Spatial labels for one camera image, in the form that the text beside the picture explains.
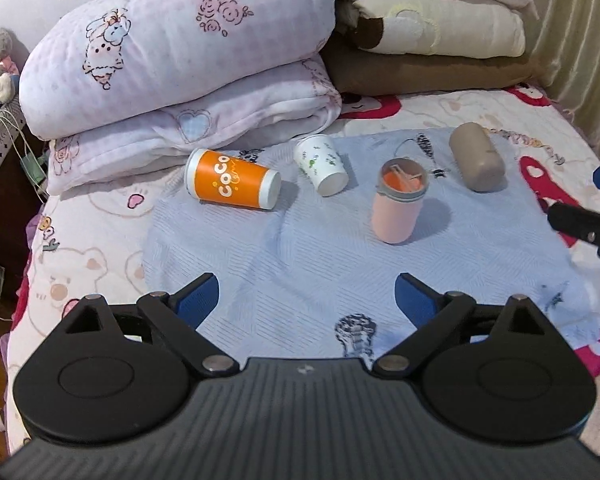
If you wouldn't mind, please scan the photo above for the light blue cloth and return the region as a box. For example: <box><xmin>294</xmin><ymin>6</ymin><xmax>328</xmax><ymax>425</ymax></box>
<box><xmin>142</xmin><ymin>127</ymin><xmax>593</xmax><ymax>361</ymax></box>

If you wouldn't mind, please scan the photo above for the white cup with green print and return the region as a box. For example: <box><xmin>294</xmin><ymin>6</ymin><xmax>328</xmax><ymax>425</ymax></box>
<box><xmin>294</xmin><ymin>134</ymin><xmax>349</xmax><ymax>197</ymax></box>

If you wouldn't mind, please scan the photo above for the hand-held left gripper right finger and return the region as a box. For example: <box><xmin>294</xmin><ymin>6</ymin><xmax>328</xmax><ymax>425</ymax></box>
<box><xmin>372</xmin><ymin>272</ymin><xmax>557</xmax><ymax>376</ymax></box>

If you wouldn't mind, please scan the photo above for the beige curtain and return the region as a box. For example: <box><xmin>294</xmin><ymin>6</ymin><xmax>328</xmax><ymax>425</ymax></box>
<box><xmin>526</xmin><ymin>0</ymin><xmax>600</xmax><ymax>168</ymax></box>

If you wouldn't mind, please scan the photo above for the pink cup with orange straw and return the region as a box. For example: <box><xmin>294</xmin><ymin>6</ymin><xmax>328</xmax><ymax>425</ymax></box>
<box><xmin>371</xmin><ymin>158</ymin><xmax>429</xmax><ymax>245</ymax></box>

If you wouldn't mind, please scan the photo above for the pink white folded quilt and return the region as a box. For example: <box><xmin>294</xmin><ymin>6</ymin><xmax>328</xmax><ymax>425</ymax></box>
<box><xmin>18</xmin><ymin>0</ymin><xmax>343</xmax><ymax>196</ymax></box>

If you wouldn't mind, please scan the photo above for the white cable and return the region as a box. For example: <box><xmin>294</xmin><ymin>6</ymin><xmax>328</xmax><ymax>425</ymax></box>
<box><xmin>0</xmin><ymin>95</ymin><xmax>48</xmax><ymax>203</ymax></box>

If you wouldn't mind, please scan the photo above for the green face mask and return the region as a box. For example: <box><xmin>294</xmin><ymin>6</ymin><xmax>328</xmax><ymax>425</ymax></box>
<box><xmin>21</xmin><ymin>152</ymin><xmax>47</xmax><ymax>192</ymax></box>

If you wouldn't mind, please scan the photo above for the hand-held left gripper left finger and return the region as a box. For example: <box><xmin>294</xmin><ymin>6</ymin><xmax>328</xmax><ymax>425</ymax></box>
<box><xmin>55</xmin><ymin>272</ymin><xmax>238</xmax><ymax>376</ymax></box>

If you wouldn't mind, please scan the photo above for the cream and brown blanket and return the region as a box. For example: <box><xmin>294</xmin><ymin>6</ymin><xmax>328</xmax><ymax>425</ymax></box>
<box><xmin>336</xmin><ymin>0</ymin><xmax>527</xmax><ymax>57</ymax></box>

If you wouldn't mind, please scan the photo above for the orange paper cup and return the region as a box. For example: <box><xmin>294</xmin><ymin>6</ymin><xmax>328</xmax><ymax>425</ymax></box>
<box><xmin>184</xmin><ymin>147</ymin><xmax>282</xmax><ymax>211</ymax></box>

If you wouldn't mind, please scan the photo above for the taupe plastic cup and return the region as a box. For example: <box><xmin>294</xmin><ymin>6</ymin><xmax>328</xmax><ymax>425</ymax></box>
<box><xmin>448</xmin><ymin>122</ymin><xmax>506</xmax><ymax>193</ymax></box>

